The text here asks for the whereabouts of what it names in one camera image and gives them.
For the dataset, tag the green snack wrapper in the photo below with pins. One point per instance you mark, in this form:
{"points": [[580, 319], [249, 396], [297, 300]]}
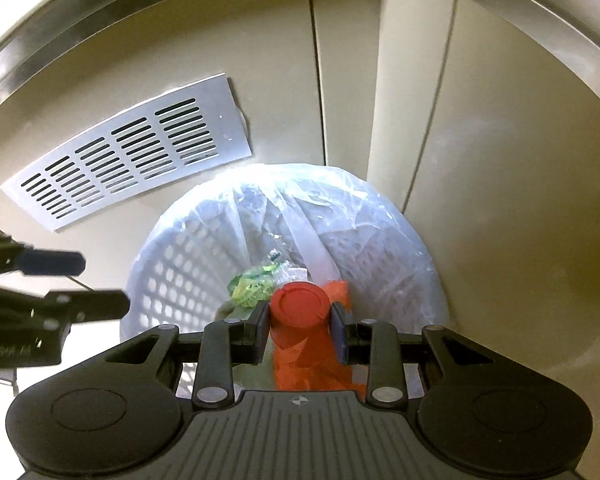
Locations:
{"points": [[250, 287]]}

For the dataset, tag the white lattice trash bin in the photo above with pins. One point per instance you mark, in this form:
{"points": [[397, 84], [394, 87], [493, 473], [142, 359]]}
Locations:
{"points": [[180, 270]]}

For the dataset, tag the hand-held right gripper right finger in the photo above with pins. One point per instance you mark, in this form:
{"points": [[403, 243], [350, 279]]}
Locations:
{"points": [[337, 330]]}

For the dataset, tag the bin with clear liner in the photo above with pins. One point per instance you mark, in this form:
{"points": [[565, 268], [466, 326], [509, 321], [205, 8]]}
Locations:
{"points": [[370, 220]]}

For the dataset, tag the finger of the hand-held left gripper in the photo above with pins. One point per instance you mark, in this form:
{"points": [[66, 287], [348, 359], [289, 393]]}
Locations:
{"points": [[55, 262], [100, 304]]}

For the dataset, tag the silver cabinet vent grille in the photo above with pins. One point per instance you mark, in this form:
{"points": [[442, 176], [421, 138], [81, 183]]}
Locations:
{"points": [[130, 155]]}

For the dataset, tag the orange plastic bag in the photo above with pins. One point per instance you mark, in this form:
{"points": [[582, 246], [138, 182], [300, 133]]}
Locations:
{"points": [[305, 370]]}

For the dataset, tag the beige kitchen cabinet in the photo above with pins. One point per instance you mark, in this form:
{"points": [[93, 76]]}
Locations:
{"points": [[505, 160]]}

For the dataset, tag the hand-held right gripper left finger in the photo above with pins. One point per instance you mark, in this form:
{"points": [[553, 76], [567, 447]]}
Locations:
{"points": [[262, 327]]}

